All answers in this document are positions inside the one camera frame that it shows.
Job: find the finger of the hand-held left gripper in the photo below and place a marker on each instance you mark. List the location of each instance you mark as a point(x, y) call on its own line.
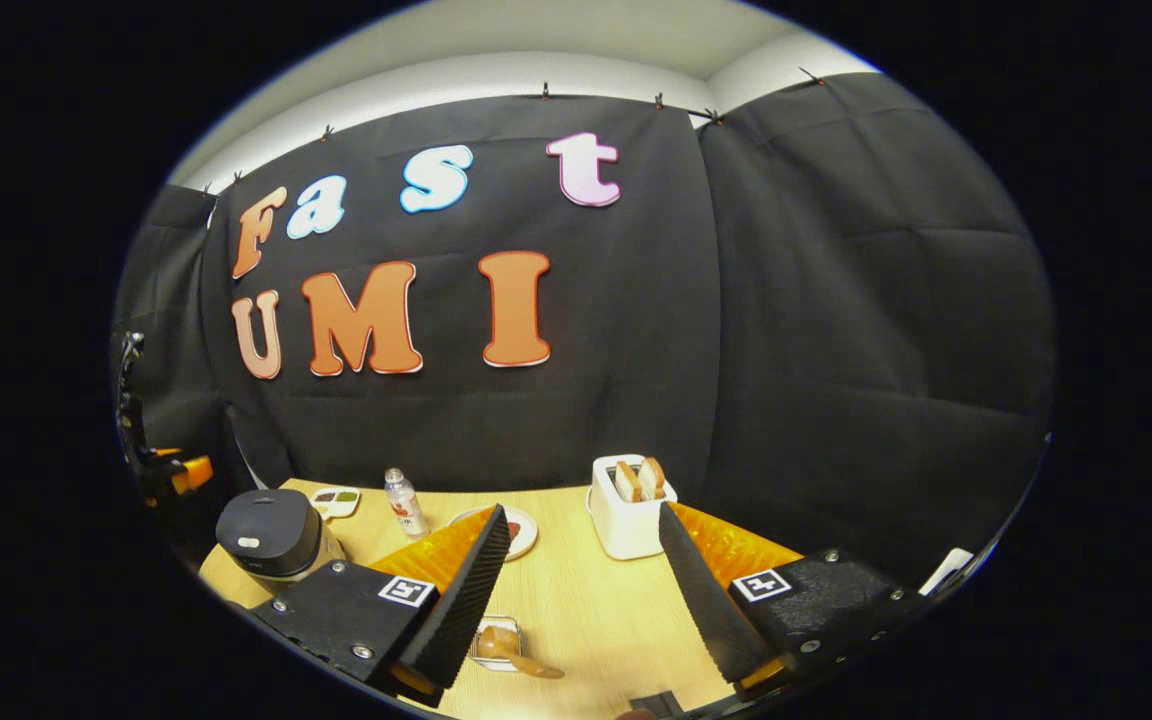
point(191, 475)

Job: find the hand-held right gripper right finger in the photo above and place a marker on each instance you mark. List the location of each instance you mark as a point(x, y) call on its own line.
point(711, 605)

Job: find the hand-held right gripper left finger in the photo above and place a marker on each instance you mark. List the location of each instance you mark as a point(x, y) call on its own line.
point(461, 610)

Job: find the wooden spoon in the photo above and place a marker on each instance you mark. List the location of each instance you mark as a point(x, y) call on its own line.
point(501, 648)

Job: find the black and silver rice cooker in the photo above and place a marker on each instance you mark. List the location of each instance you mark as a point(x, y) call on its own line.
point(266, 525)

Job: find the white oval plate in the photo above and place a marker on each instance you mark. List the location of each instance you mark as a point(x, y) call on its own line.
point(528, 545)

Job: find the white toaster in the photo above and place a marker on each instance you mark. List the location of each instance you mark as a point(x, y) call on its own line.
point(631, 530)

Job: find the small clear drink bottle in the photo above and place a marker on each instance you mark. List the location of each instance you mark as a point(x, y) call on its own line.
point(404, 510)

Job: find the toasted bread slice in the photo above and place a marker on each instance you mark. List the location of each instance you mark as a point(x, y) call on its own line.
point(653, 478)
point(628, 482)

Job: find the small white sauce dish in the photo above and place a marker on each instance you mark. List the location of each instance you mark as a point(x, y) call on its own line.
point(334, 502)

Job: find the black backdrop cloth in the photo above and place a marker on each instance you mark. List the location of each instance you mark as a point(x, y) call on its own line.
point(736, 320)

